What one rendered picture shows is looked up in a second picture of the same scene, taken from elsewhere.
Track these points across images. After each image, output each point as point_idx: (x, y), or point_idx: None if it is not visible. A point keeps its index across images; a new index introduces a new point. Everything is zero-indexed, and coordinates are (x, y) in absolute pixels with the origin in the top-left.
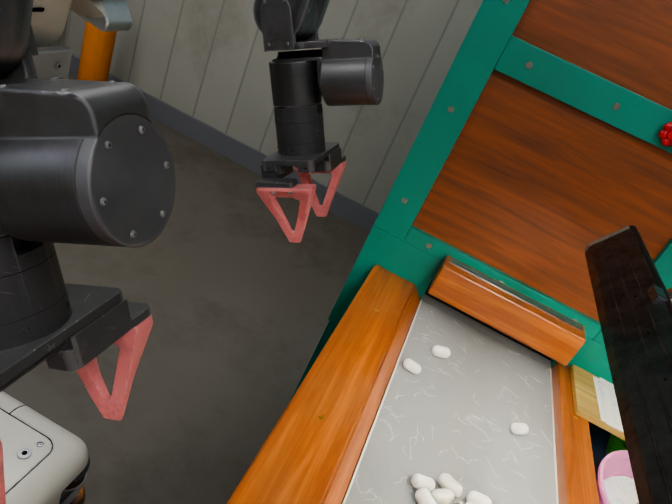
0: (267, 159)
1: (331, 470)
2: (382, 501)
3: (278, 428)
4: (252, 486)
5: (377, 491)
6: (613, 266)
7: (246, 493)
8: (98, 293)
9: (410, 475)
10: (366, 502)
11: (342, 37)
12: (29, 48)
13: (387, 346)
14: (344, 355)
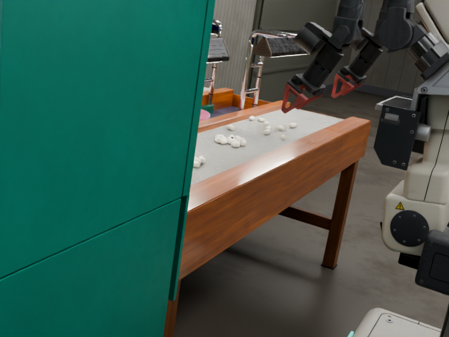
0: (323, 85)
1: (241, 164)
2: (215, 167)
3: (263, 172)
4: (272, 166)
5: (216, 168)
6: None
7: (274, 165)
8: (347, 68)
9: (197, 169)
10: (222, 168)
11: (321, 29)
12: (375, 33)
13: (192, 185)
14: (224, 184)
